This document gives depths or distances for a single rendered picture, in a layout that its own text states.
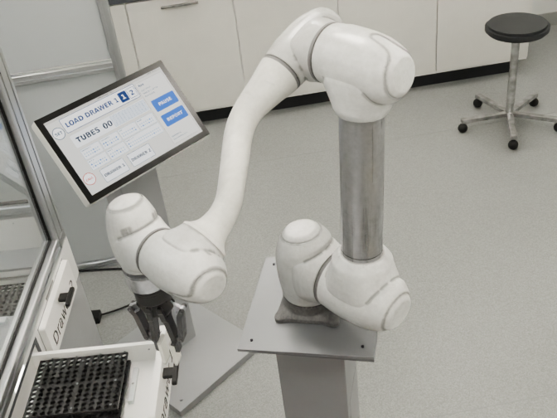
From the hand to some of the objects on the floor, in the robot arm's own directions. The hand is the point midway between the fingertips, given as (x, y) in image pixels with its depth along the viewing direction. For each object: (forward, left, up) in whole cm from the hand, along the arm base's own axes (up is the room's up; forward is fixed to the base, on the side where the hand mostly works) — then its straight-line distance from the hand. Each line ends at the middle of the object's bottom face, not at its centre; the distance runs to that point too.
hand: (169, 349), depth 162 cm
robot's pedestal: (-20, -38, -104) cm, 113 cm away
